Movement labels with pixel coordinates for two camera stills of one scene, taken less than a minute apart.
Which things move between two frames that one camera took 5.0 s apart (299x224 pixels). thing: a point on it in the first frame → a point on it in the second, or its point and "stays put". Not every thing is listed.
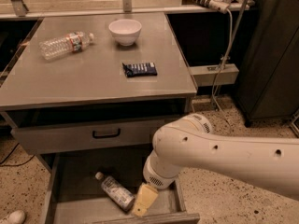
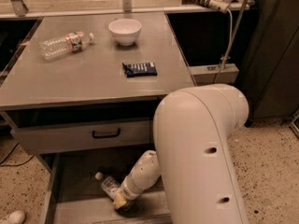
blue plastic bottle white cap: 124,200 stays put
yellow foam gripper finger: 147,195 → 119,202
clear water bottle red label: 58,47 stays put
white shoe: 16,217 stays put
